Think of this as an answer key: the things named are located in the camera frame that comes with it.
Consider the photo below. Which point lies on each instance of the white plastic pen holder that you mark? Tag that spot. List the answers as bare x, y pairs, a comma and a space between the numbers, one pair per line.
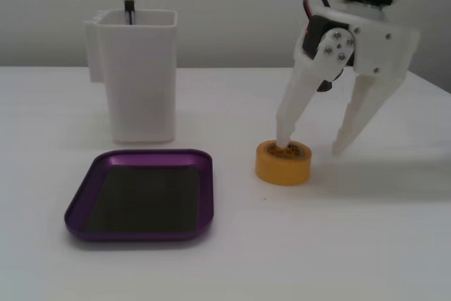
141, 86

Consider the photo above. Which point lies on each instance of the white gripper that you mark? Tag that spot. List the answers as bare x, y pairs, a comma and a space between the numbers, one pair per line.
378, 47

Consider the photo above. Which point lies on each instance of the purple metal tray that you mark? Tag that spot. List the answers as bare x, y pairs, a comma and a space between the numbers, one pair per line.
141, 202

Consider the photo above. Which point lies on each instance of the yellow tape roll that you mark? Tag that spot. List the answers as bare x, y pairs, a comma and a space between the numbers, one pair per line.
282, 170

